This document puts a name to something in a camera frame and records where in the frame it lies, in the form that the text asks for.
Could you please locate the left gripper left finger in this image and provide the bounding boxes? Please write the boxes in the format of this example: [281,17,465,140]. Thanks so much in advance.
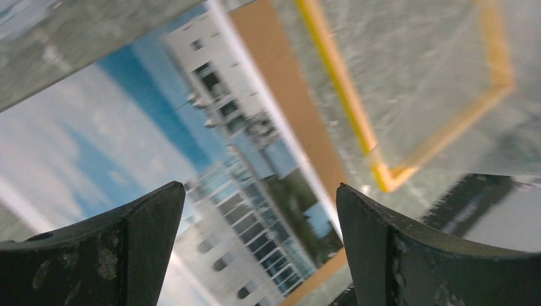
[1,181,185,305]

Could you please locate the brown backing board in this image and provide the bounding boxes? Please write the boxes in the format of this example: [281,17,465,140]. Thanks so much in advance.
[228,1,348,235]

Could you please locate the building photo print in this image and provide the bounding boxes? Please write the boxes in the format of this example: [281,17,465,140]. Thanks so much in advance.
[1,1,350,305]

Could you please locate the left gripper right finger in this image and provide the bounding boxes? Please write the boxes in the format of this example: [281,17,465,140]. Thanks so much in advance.
[336,184,540,305]

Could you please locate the yellow wooden picture frame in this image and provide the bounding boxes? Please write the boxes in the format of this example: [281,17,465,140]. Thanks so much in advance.
[295,1,515,193]

